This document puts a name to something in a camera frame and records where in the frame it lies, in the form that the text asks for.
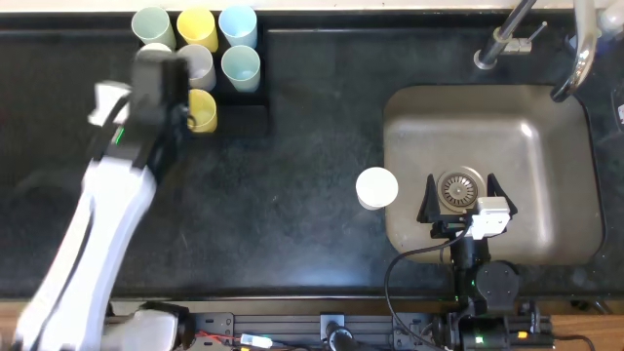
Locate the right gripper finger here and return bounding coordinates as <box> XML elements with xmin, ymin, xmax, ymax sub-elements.
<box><xmin>416</xmin><ymin>174</ymin><xmax>443</xmax><ymax>225</ymax></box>
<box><xmin>487</xmin><ymin>173</ymin><xmax>519</xmax><ymax>215</ymax></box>

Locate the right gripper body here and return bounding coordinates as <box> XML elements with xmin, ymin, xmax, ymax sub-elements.
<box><xmin>428</xmin><ymin>216</ymin><xmax>473</xmax><ymax>240</ymax></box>

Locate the white cup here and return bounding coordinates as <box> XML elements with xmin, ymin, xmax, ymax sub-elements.
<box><xmin>138</xmin><ymin>42</ymin><xmax>173</xmax><ymax>55</ymax></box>
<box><xmin>355</xmin><ymin>166</ymin><xmax>400</xmax><ymax>212</ymax></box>

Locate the yellow cup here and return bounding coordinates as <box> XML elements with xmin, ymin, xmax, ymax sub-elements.
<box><xmin>175</xmin><ymin>7</ymin><xmax>219</xmax><ymax>54</ymax></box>
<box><xmin>186</xmin><ymin>88</ymin><xmax>219</xmax><ymax>135</ymax></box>

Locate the steel sink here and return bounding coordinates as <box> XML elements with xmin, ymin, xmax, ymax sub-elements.
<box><xmin>382</xmin><ymin>85</ymin><xmax>605</xmax><ymax>267</ymax></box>

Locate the steel tap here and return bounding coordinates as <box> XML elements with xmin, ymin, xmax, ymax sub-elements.
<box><xmin>472</xmin><ymin>0</ymin><xmax>615</xmax><ymax>103</ymax></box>

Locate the black tray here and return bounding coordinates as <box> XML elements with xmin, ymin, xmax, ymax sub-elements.
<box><xmin>137</xmin><ymin>19</ymin><xmax>270</xmax><ymax>140</ymax></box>

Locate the green cup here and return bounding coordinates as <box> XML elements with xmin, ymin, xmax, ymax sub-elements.
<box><xmin>131</xmin><ymin>6</ymin><xmax>177</xmax><ymax>52</ymax></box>
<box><xmin>220</xmin><ymin>44</ymin><xmax>262</xmax><ymax>94</ymax></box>

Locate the blue cup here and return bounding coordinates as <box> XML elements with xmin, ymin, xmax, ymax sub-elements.
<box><xmin>217</xmin><ymin>5</ymin><xmax>258</xmax><ymax>50</ymax></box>

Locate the grey cup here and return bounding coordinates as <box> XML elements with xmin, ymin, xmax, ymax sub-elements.
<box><xmin>175</xmin><ymin>43</ymin><xmax>217</xmax><ymax>93</ymax></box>

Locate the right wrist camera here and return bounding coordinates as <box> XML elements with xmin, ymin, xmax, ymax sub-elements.
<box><xmin>470</xmin><ymin>196</ymin><xmax>512</xmax><ymax>241</ymax></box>

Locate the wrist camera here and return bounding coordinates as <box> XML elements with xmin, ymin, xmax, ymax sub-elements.
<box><xmin>87</xmin><ymin>81</ymin><xmax>133</xmax><ymax>128</ymax></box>
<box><xmin>470</xmin><ymin>196</ymin><xmax>512</xmax><ymax>241</ymax></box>

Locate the black cable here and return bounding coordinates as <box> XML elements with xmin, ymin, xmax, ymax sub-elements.
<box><xmin>383</xmin><ymin>218</ymin><xmax>474</xmax><ymax>351</ymax></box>

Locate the mounting rail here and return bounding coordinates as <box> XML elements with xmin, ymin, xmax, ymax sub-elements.
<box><xmin>104</xmin><ymin>301</ymin><xmax>594</xmax><ymax>351</ymax></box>

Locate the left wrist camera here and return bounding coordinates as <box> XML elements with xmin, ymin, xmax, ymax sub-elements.
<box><xmin>87</xmin><ymin>81</ymin><xmax>133</xmax><ymax>128</ymax></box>

